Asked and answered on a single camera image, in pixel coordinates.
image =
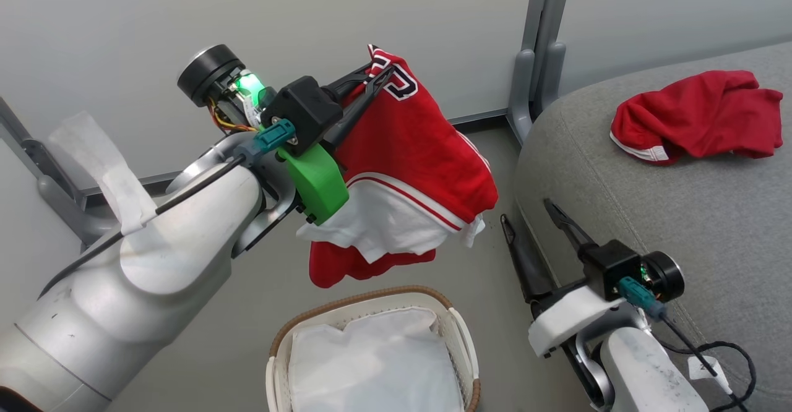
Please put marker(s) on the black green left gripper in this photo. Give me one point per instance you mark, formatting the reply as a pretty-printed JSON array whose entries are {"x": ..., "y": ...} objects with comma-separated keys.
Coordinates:
[{"x": 303, "y": 115}]

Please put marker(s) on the red garment with white trim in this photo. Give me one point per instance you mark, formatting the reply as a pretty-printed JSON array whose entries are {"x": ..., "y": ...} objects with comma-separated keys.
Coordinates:
[{"x": 699, "y": 115}]

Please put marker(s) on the white tape tag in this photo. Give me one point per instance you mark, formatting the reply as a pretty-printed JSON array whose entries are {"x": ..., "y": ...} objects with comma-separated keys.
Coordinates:
[
  {"x": 117, "y": 183},
  {"x": 702, "y": 369}
]

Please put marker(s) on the red jersey with black print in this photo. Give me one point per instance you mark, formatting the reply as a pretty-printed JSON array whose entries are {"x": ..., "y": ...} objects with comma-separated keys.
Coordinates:
[{"x": 408, "y": 146}]

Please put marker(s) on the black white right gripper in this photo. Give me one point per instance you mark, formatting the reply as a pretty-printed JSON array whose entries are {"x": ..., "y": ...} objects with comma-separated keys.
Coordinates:
[{"x": 609, "y": 266}]

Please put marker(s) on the white woven laundry basket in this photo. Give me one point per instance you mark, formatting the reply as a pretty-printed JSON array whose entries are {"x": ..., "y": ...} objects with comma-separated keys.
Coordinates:
[{"x": 461, "y": 338}]

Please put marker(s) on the grey fabric sofa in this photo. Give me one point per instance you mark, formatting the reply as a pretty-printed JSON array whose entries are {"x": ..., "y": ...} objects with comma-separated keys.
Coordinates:
[{"x": 680, "y": 214}]

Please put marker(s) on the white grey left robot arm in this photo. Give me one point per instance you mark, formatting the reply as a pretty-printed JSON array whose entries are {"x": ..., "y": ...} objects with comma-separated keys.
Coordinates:
[{"x": 154, "y": 263}]

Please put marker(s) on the grey metal partition post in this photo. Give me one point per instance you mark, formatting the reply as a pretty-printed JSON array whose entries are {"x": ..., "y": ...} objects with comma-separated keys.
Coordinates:
[
  {"x": 554, "y": 72},
  {"x": 62, "y": 205},
  {"x": 525, "y": 90}
]

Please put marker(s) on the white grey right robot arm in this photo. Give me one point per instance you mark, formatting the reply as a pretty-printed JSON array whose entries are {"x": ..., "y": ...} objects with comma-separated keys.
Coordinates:
[{"x": 643, "y": 375}]

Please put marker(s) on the white fabric basket liner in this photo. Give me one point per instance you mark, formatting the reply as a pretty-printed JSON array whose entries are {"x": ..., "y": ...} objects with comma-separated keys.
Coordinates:
[{"x": 371, "y": 362}]

